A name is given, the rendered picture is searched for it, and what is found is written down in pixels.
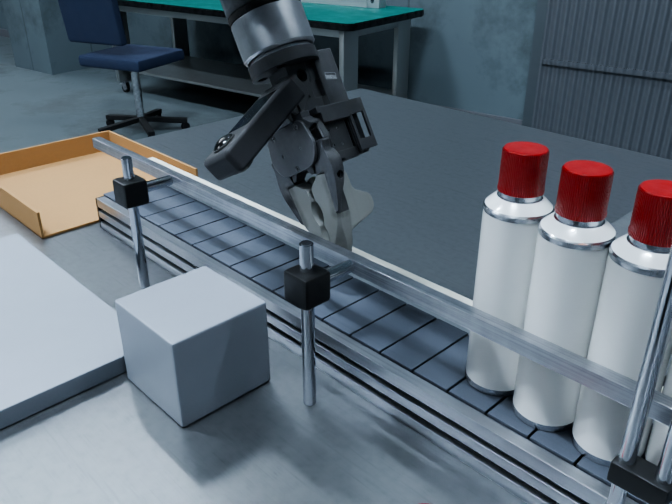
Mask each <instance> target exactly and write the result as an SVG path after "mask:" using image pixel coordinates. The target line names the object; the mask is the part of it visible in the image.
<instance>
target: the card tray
mask: <svg viewBox="0 0 672 504"><path fill-rule="evenodd" d="M95 137H102V138H104V139H106V140H108V141H111V142H113V143H115V144H117V145H119V146H122V147H124V148H126V149H128V150H130V151H133V152H135V153H137V154H139V155H141V156H144V157H146V158H151V157H154V158H156V159H159V160H161V161H163V162H165V163H168V164H170V165H172V166H174V167H176V168H179V169H181V170H183V171H185V172H188V173H190V174H192V175H194V176H196V177H198V170H197V168H195V167H193V166H190V165H188V164H186V163H183V162H181V161H179V160H177V159H174V158H172V157H170V156H167V155H165V154H163V153H160V152H158V151H156V150H154V149H151V148H149V147H147V146H144V145H142V144H140V143H137V142H135V141H133V140H131V139H128V138H126V137H124V136H121V135H119V134H117V133H114V132H112V131H110V130H107V131H103V132H98V133H93V134H89V135H84V136H79V137H75V138H70V139H65V140H61V141H56V142H51V143H47V144H42V145H37V146H33V147H28V148H23V149H19V150H14V151H9V152H5V153H0V207H1V208H2V209H3V210H5V211H6V212H7V213H9V214H10V215H11V216H13V217H14V218H15V219H17V220H18V221H19V222H21V223H22V224H23V225H25V226H26V227H27V228H29V229H30V230H31V231H32V232H34V233H35V234H36V235H38V236H39V237H40V238H42V239H44V238H47V237H51V236H54V235H57V234H61V233H64V232H67V231H71V230H74V229H77V228H80V227H84V226H87V225H90V224H94V223H97V222H99V217H98V212H97V206H96V200H95V198H97V197H101V196H104V195H103V194H104V193H108V192H111V191H114V190H113V183H112V180H113V179H115V178H119V177H123V172H122V166H121V161H120V160H118V159H116V158H114V157H112V156H110V155H108V154H106V153H104V152H102V151H100V150H98V149H96V148H94V147H93V141H92V138H95ZM133 171H134V174H136V175H138V176H140V177H142V178H144V179H146V181H149V180H153V179H156V178H155V177H153V176H151V175H149V174H147V173H145V172H143V171H141V170H139V169H137V168H135V167H133Z"/></svg>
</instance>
